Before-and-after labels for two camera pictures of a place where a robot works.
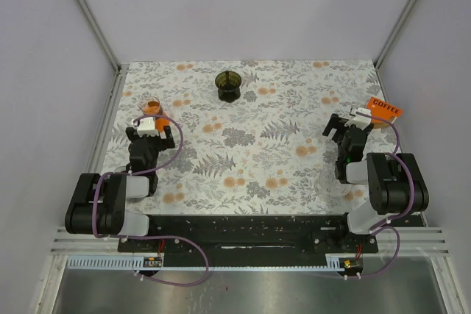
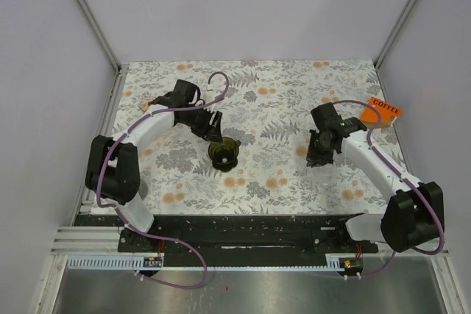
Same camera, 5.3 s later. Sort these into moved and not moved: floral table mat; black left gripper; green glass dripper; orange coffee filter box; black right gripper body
Moved: green glass dripper; black left gripper; black right gripper body
Not moved: orange coffee filter box; floral table mat
